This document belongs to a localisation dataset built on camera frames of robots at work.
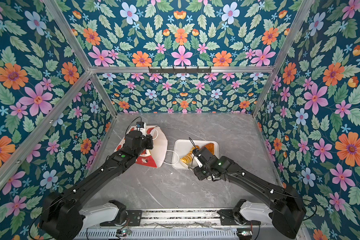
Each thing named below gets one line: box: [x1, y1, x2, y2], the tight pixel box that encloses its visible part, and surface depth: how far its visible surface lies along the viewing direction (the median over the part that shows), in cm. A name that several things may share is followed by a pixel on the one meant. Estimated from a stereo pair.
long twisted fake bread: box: [180, 145, 200, 164], surface depth 88 cm
